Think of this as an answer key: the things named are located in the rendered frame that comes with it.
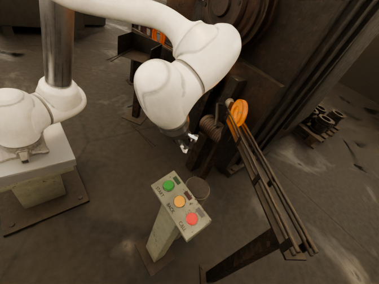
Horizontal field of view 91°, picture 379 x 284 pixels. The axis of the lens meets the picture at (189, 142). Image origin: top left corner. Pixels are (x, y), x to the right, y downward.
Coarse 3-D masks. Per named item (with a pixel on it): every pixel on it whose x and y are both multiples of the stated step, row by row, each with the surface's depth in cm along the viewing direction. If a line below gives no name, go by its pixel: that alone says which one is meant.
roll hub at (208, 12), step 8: (208, 0) 107; (216, 0) 103; (224, 0) 99; (232, 0) 97; (240, 0) 93; (208, 8) 110; (216, 8) 104; (224, 8) 100; (232, 8) 99; (240, 8) 95; (208, 16) 110; (216, 16) 107; (224, 16) 103; (232, 16) 99; (240, 16) 98; (232, 24) 100
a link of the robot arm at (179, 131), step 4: (188, 120) 51; (184, 124) 48; (188, 124) 51; (160, 128) 48; (176, 128) 47; (180, 128) 48; (184, 128) 50; (164, 132) 50; (168, 132) 49; (172, 132) 49; (176, 132) 49; (180, 132) 50; (172, 136) 51
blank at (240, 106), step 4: (236, 100) 107; (240, 100) 102; (244, 100) 103; (236, 104) 106; (240, 104) 102; (244, 104) 100; (232, 108) 111; (236, 108) 108; (240, 108) 101; (244, 108) 99; (232, 112) 110; (236, 112) 109; (240, 112) 100; (244, 112) 99; (236, 116) 109; (240, 116) 99; (244, 116) 99; (236, 120) 103; (240, 120) 100; (244, 120) 100; (240, 124) 103
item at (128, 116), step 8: (120, 40) 137; (128, 40) 147; (136, 40) 151; (144, 40) 149; (152, 40) 148; (120, 48) 142; (128, 48) 152; (136, 48) 155; (144, 48) 153; (152, 48) 152; (160, 48) 147; (128, 56) 143; (136, 56) 146; (144, 56) 150; (152, 56) 139; (136, 64) 150; (136, 96) 169; (136, 104) 174; (128, 112) 188; (136, 112) 180; (128, 120) 180; (136, 120) 183; (144, 120) 187
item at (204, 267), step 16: (224, 128) 115; (224, 144) 121; (208, 160) 134; (192, 176) 154; (256, 240) 70; (272, 240) 62; (240, 256) 77; (256, 256) 70; (208, 272) 104; (224, 272) 88
